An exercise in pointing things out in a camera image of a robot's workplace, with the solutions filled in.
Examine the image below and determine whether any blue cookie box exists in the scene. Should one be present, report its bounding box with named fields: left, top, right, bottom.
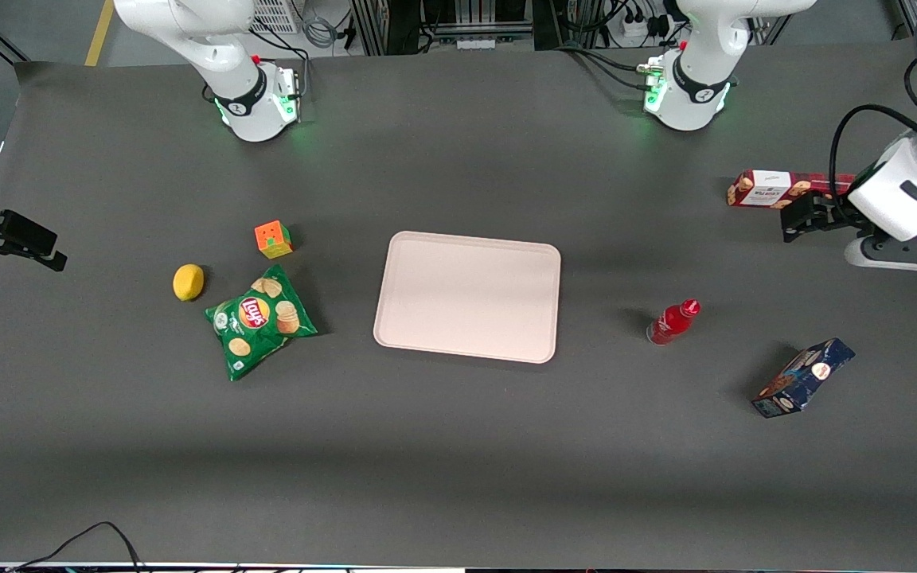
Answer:
left=751, top=338, right=857, bottom=419

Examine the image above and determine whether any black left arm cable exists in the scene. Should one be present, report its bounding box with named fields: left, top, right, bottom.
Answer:
left=829, top=60, right=917, bottom=204

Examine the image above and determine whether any dark metal equipment rack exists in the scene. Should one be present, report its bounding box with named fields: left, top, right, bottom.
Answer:
left=349, top=0, right=543, bottom=57

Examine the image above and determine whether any colourful puzzle cube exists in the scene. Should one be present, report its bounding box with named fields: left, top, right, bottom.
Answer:
left=254, top=220, right=294, bottom=260

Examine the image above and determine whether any thin black table-edge cable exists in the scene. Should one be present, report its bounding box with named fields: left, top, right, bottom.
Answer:
left=9, top=521, right=145, bottom=573

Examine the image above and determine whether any yellow lemon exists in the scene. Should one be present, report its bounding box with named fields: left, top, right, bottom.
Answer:
left=173, top=263, right=205, bottom=302

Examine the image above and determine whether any white perforated box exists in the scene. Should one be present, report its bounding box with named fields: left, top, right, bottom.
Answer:
left=250, top=0, right=302, bottom=34

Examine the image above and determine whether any green chips bag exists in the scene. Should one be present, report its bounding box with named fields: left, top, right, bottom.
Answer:
left=205, top=265, right=318, bottom=382

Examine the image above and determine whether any white power strip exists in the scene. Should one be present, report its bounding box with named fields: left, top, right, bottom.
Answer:
left=622, top=16, right=671, bottom=42

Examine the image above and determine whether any black right base cable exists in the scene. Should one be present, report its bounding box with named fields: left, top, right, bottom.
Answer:
left=250, top=22, right=313, bottom=104

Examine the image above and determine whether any red drink bottle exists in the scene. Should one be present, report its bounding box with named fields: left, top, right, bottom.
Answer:
left=646, top=298, right=701, bottom=346

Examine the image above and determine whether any red tartan cookie box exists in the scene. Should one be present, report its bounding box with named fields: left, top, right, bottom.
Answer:
left=727, top=170, right=857, bottom=210

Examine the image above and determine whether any beige plastic tray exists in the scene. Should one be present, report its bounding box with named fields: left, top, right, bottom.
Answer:
left=373, top=231, right=562, bottom=364

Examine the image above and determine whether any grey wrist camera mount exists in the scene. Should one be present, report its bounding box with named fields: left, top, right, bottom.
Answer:
left=845, top=233, right=917, bottom=275

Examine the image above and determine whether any black left base cable bundle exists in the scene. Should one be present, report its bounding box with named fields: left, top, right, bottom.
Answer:
left=554, top=44, right=666, bottom=90

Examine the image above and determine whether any grey coiled cable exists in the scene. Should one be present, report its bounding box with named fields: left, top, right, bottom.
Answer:
left=302, top=14, right=341, bottom=50

